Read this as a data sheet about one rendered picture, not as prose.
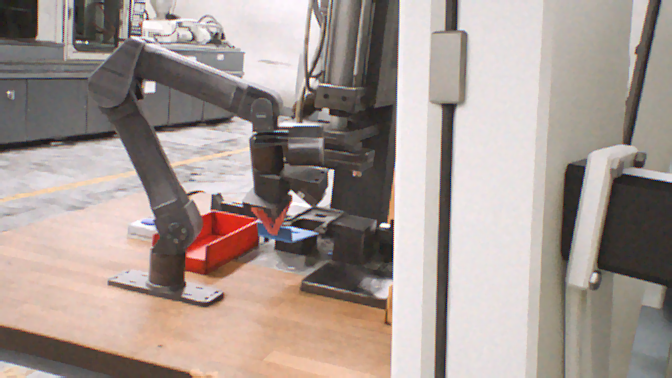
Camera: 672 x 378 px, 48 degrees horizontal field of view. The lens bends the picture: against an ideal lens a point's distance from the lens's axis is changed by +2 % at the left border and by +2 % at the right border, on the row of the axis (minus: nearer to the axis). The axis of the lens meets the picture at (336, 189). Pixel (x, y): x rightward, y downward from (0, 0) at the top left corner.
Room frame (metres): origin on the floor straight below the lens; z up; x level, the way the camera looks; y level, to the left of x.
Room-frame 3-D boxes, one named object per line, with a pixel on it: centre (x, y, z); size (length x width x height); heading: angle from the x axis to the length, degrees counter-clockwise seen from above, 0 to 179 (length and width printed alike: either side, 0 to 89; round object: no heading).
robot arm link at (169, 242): (1.26, 0.27, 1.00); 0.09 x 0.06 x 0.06; 0
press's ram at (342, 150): (1.67, 0.00, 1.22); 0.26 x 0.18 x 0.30; 163
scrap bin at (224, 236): (1.50, 0.25, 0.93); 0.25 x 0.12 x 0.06; 163
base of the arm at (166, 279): (1.26, 0.28, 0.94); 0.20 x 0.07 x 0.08; 73
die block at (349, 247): (1.60, 0.01, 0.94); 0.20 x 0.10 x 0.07; 73
